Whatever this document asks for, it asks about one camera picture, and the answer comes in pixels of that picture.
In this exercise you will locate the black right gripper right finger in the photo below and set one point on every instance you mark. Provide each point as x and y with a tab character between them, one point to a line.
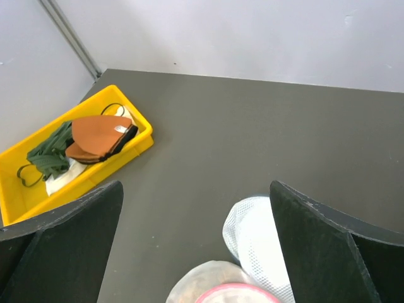
333	257

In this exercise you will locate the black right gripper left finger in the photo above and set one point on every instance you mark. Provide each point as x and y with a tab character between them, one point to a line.
61	255

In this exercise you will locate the pink-zippered round laundry bag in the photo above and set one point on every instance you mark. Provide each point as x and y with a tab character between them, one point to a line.
218	281

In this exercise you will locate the white mesh laundry bag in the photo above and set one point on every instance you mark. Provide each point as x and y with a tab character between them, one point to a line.
250	234

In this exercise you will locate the green bra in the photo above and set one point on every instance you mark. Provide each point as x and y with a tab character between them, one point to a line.
49	157

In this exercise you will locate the orange bra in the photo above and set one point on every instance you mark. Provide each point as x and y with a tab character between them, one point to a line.
97	138

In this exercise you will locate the yellow plastic tray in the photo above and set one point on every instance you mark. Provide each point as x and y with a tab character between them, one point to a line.
23	194

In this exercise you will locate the grey aluminium corner post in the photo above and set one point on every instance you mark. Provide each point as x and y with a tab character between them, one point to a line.
66	29

